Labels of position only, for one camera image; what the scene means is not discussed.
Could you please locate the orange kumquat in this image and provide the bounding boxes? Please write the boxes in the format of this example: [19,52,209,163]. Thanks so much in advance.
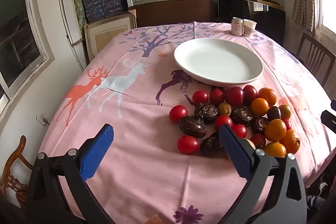
[251,98,269,117]

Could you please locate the large dark water chestnut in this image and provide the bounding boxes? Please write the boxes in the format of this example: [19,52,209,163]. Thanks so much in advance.
[178,115,207,139]

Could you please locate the orange tangerine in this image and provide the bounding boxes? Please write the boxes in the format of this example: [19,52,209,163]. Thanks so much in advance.
[258,88,277,107]

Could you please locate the red cherry tomato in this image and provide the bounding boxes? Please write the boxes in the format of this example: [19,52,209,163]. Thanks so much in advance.
[169,105,188,123]
[177,135,200,155]

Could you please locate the pink deer print tablecloth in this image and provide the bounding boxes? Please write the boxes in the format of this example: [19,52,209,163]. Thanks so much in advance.
[41,22,335,223]

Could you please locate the red cherry tomato front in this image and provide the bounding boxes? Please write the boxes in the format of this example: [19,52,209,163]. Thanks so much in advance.
[177,135,200,155]

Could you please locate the large red plum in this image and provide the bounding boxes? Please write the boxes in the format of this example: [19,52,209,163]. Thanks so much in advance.
[226,86,244,107]

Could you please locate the carved wooden chair left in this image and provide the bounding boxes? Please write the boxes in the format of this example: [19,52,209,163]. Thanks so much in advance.
[1,135,33,211]

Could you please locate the white ceramic plate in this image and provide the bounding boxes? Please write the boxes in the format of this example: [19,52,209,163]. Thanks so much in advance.
[174,38,264,87]

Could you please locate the dark wooden chair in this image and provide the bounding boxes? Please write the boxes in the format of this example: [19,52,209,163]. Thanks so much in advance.
[295,33,335,88]

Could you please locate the framed picture leaning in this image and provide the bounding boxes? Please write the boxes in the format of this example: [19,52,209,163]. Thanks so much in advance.
[84,9,137,61]

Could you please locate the pink drink can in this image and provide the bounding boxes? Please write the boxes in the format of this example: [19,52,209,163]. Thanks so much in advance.
[231,17,244,36]

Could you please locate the white paper cup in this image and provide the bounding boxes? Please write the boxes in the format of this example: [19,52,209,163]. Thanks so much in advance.
[243,19,257,37]

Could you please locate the window with white frame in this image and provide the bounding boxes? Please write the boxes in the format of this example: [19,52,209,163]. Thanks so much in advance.
[1,0,54,110]

